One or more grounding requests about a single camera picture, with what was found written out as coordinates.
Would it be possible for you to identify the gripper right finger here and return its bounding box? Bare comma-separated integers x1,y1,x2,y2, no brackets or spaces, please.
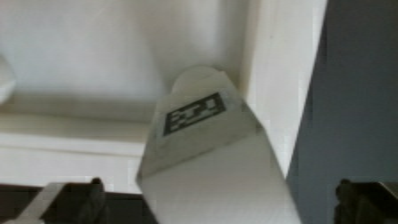
335,179,398,224

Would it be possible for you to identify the white square table top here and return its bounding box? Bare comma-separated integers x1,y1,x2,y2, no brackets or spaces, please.
0,0,329,192

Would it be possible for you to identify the white table leg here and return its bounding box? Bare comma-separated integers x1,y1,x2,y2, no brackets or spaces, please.
137,66,303,224

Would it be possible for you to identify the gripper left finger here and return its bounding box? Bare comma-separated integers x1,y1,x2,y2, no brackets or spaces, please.
11,178,109,224

